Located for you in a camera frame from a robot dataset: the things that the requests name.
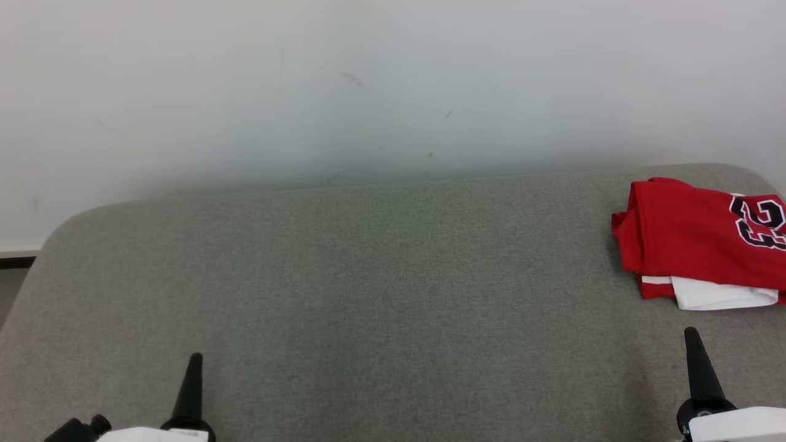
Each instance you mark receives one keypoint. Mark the red jersey with white sleeves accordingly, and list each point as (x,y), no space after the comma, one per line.
(675,239)

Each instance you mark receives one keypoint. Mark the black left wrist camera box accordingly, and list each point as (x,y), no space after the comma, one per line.
(73,431)

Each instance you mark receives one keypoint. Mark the wall skirting board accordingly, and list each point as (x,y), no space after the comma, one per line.
(15,252)

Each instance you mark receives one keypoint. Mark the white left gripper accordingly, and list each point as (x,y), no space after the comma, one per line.
(184,433)

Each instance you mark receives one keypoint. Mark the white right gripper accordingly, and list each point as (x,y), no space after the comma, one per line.
(737,426)

